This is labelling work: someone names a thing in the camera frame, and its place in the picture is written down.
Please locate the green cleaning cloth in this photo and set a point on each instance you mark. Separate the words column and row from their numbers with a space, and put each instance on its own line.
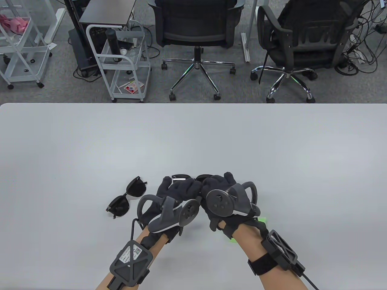
column 262, row 220

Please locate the pink cloth bundle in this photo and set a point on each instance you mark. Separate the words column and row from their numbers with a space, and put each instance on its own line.
column 15, row 24

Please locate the person's left hand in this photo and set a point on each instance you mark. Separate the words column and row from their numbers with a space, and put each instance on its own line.
column 181, row 190

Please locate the dark brown small table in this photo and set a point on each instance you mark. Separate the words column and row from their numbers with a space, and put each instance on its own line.
column 105, row 12

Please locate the black left wrist sensor box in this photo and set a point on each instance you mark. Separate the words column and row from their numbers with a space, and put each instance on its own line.
column 130, row 259

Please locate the black thick frame sunglasses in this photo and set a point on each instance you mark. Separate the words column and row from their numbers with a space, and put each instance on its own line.
column 135, row 188

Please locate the white desk foot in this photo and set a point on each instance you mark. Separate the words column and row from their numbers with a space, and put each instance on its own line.
column 54, row 27

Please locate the white desk leg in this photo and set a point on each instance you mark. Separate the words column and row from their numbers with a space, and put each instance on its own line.
column 245, row 48

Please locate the black right wrist sensor box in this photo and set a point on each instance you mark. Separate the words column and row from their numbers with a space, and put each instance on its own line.
column 281, row 246

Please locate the thin metal frame sunglasses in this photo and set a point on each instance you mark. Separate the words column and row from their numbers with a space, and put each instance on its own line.
column 181, row 176

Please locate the red and white card packet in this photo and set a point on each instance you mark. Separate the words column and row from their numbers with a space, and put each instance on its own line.
column 133, row 87

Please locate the small white cap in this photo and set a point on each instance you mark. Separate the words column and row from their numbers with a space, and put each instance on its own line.
column 123, row 52

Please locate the white power strip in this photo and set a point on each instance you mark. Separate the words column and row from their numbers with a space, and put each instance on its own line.
column 359, row 57

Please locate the person's right hand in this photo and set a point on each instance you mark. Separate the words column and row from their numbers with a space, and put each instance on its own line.
column 217, row 181

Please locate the grey left hand controller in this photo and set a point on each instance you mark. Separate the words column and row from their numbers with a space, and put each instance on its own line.
column 169, row 217

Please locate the black cylindrical bottle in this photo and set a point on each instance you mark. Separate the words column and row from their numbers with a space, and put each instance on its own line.
column 113, row 45

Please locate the grey hand controller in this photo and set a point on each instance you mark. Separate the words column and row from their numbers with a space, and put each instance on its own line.
column 219, row 202
column 169, row 217

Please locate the black computer tower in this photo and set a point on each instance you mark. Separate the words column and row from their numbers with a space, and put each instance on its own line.
column 80, row 51

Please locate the person's right forearm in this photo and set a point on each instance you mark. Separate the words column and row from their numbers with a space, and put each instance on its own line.
column 248, row 244

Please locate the black wrist sensor box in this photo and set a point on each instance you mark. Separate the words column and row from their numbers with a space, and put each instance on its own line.
column 281, row 246
column 130, row 259

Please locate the person's left forearm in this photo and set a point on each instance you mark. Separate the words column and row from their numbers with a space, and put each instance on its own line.
column 143, row 237

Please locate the black handheld device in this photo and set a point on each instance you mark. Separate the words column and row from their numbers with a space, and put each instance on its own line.
column 125, row 44

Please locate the grey right hand controller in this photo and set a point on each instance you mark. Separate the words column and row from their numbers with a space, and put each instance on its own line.
column 219, row 202

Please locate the black ribbed-back office chair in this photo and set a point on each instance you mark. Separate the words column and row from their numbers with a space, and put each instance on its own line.
column 302, row 18

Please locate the black mesh-back office chair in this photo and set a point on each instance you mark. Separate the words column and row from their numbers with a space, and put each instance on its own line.
column 193, row 18

